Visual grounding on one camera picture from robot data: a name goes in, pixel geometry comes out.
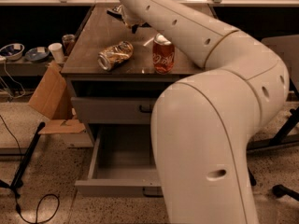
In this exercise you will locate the white paper cup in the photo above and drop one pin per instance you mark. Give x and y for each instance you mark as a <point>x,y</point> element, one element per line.
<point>56,49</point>

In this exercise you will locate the open grey lower drawer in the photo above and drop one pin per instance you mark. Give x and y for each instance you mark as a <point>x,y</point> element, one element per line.
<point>122,164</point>

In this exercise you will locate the black caster foot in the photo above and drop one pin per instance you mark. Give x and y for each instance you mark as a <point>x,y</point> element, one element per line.
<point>280,191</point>

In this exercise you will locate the grey top drawer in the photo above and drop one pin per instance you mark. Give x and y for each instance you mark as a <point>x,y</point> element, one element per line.
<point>113,110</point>

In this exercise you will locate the glass jar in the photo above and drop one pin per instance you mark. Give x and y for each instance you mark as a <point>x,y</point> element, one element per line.
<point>68,42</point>

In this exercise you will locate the brown cardboard box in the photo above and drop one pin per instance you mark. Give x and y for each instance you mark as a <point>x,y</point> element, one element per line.
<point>52,100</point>

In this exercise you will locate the black stand leg left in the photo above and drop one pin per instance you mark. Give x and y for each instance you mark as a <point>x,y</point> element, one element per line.
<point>17,182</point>

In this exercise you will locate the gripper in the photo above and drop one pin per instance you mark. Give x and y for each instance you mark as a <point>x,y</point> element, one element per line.
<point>128,16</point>

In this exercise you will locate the black stand leg right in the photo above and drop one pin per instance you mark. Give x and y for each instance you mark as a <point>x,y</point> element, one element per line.
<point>252,178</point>

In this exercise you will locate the white bowl on shelf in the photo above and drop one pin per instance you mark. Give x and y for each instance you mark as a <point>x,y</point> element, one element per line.
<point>12,52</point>

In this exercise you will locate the grey drawer cabinet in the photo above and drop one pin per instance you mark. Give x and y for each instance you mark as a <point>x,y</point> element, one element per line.
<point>136,78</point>

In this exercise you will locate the blue bowl on shelf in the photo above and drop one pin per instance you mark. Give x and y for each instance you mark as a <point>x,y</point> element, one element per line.
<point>37,55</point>

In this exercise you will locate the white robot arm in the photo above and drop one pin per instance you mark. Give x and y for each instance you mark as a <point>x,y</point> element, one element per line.
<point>201,125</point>

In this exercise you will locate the red soda can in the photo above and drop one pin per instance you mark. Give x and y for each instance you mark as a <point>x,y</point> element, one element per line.
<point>163,53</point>

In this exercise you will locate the black stand leg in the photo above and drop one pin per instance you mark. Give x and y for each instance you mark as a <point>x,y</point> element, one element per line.
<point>17,182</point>
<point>252,178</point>

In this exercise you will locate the blue chip bag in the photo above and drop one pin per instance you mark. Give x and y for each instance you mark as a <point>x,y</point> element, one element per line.
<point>115,12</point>

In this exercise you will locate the crushed gold can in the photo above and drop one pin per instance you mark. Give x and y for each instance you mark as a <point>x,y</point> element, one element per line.
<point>112,56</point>

